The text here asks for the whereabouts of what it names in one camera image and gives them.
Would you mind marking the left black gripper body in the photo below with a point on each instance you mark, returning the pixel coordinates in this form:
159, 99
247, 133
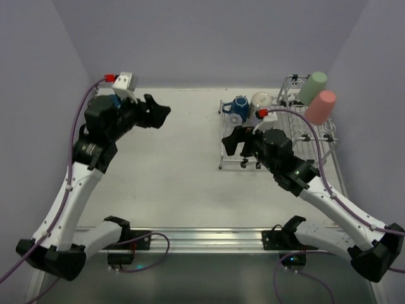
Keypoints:
145, 111

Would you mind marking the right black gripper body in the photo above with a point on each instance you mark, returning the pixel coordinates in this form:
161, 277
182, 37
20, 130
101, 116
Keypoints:
247, 143

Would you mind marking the light blue plastic cup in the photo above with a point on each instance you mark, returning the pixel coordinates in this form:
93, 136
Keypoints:
116, 101

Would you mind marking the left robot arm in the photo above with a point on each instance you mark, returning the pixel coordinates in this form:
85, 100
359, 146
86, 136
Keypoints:
54, 248

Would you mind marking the clear drinking glass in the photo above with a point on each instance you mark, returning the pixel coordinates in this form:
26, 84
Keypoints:
230, 122

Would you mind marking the dark blue ceramic mug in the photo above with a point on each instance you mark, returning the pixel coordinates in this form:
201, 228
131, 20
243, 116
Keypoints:
239, 106

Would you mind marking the white patterned mug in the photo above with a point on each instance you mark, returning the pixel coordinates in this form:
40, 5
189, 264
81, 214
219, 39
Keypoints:
259, 100

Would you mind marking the pink plastic cup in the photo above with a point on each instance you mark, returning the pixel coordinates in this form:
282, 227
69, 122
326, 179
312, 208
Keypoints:
321, 107

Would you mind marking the green plastic cup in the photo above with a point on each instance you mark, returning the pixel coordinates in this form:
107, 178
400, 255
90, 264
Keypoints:
315, 83

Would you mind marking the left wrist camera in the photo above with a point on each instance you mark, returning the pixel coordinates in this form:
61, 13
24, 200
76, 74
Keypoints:
125, 85

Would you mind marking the metal wire dish rack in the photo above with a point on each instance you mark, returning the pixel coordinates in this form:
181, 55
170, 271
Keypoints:
314, 143

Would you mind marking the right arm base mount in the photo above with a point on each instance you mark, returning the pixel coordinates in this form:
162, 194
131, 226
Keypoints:
282, 239

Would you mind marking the aluminium mounting rail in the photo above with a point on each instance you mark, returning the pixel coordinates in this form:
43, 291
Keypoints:
205, 240

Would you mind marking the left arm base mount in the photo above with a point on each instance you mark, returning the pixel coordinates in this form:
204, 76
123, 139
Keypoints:
119, 260

